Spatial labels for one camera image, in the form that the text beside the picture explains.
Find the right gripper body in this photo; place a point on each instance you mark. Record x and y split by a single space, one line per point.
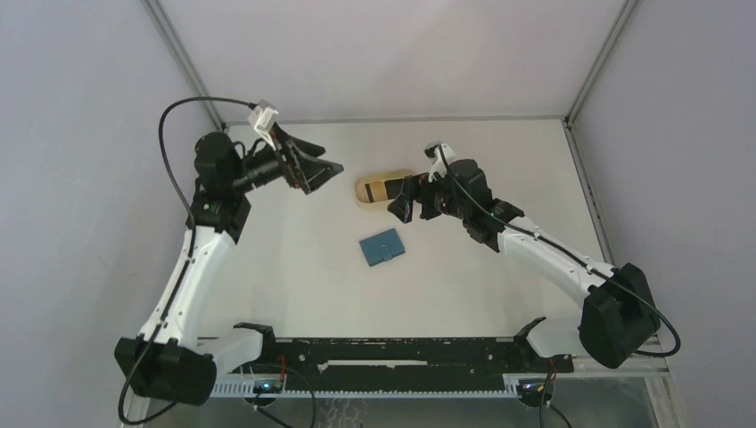
437 199

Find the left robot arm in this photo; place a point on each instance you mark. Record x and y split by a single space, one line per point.
167 359

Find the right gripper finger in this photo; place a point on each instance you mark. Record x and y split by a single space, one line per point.
402 208
411 189

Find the white slotted cable duct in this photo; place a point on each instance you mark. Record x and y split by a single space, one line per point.
506 387

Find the beige oval tray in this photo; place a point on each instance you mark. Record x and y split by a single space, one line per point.
360 193

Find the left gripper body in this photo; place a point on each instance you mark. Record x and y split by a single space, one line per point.
268 165

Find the black card in tray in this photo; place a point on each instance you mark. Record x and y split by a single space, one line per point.
383 190

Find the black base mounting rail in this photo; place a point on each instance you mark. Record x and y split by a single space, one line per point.
436 363

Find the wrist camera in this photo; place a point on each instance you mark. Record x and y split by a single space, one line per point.
262 118
441 156

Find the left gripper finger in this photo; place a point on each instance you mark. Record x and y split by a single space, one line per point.
288 141
311 175

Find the blue leather card holder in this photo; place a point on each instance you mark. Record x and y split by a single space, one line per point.
382 247

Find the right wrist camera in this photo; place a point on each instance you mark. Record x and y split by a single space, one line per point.
441 156

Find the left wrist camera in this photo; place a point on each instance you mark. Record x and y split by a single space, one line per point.
262 118

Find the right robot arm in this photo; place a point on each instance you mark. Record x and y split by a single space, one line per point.
617 314

